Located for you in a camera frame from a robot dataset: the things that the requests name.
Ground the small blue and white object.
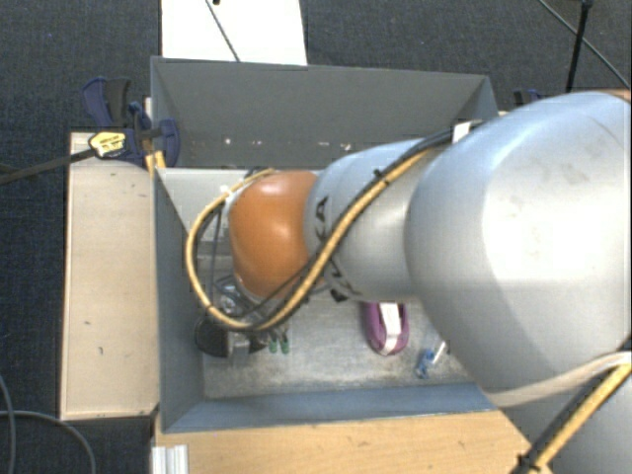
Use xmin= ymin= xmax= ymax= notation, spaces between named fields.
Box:
xmin=414 ymin=340 xmax=448 ymax=380

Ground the pale wood flat board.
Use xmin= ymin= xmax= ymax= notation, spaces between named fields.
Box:
xmin=58 ymin=132 xmax=161 ymax=422

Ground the purple and white packet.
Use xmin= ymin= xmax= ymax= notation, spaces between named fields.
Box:
xmin=363 ymin=301 xmax=411 ymax=357

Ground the black round object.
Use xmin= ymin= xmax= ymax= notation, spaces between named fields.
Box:
xmin=194 ymin=315 xmax=232 ymax=359

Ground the grey metal bin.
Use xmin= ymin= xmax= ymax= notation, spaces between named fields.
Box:
xmin=149 ymin=55 xmax=501 ymax=435

